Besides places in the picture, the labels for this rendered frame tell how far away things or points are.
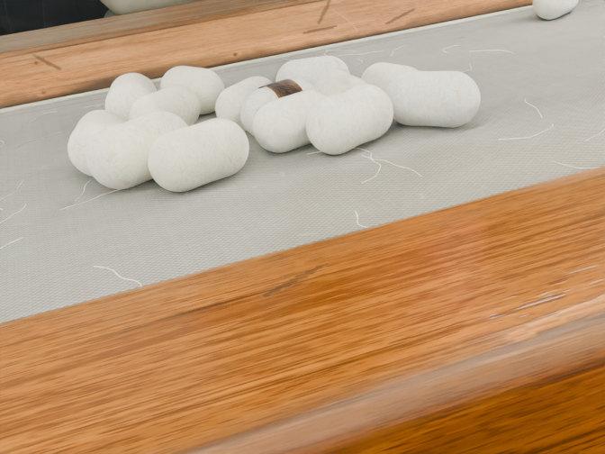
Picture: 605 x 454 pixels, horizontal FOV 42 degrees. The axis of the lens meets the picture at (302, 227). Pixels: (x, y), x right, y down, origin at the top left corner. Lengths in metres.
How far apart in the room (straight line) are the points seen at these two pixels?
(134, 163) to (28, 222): 0.04
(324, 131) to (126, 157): 0.06
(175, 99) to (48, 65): 0.14
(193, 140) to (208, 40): 0.21
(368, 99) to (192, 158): 0.06
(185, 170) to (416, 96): 0.09
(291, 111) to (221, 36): 0.19
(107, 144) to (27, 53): 0.20
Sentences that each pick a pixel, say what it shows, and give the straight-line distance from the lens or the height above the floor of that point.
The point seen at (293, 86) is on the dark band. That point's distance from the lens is 0.30.
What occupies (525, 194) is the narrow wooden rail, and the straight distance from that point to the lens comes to 0.16.
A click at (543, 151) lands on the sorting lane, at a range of 0.26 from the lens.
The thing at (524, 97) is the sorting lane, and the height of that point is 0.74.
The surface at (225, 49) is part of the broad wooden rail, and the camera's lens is 0.45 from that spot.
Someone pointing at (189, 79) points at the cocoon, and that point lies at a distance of 0.34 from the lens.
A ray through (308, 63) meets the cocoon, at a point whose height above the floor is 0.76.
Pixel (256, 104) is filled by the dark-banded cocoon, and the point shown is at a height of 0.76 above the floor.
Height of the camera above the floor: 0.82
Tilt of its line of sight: 23 degrees down
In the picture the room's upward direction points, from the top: 8 degrees counter-clockwise
